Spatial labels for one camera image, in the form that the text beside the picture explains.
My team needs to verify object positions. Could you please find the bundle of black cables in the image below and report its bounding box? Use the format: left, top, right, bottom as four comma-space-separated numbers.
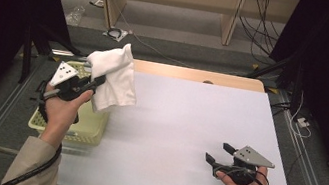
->
232, 0, 287, 66

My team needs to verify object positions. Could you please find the white power adapter with cable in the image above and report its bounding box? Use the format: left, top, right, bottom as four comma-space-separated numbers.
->
286, 90, 318, 140

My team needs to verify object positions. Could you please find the small plastic packet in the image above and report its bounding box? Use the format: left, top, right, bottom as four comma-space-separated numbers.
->
89, 0, 105, 9

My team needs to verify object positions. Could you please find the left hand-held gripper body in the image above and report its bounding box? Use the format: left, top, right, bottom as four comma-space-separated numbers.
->
45, 59, 93, 106

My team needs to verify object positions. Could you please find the clear plastic bag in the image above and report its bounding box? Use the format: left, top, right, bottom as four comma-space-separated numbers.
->
63, 3, 86, 28

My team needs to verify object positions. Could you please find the white table sheet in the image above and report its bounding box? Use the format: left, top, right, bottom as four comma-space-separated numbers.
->
54, 60, 320, 185

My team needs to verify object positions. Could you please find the person's left hand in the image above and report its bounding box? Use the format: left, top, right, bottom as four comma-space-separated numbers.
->
32, 80, 96, 155

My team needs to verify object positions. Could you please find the plastic bag with black cable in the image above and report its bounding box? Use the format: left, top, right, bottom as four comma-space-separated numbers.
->
101, 25, 129, 45

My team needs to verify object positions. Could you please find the white baby shirt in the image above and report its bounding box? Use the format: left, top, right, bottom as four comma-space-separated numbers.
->
77, 37, 147, 120

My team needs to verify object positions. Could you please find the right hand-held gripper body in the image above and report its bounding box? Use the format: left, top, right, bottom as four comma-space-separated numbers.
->
210, 140, 278, 185

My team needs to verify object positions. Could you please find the thin white floor cable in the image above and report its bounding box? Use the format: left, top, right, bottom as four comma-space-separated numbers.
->
109, 7, 255, 79

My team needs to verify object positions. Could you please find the pale green plastic basket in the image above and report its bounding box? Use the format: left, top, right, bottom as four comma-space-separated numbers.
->
26, 54, 119, 148

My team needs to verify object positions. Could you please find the black metal stand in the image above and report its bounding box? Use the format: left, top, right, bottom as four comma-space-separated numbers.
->
240, 42, 310, 116
16, 20, 86, 94

